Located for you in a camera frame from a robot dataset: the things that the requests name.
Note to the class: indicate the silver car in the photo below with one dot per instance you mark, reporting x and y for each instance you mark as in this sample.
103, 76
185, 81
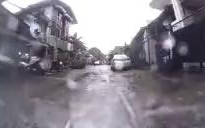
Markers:
121, 62

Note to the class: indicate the green bushes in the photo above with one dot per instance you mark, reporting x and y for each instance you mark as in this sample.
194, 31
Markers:
77, 56

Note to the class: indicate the parked motorcycles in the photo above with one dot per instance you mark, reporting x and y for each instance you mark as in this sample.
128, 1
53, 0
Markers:
35, 63

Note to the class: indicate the dark building with balcony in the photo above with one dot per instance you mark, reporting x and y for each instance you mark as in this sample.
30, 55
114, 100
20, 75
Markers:
190, 40

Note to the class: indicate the trees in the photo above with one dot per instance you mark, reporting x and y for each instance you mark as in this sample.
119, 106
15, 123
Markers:
96, 53

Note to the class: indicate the wet grey asphalt road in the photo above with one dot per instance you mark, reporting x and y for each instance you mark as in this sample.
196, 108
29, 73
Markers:
100, 90

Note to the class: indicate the pale multi-storey house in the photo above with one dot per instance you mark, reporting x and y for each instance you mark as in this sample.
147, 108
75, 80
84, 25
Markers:
53, 26

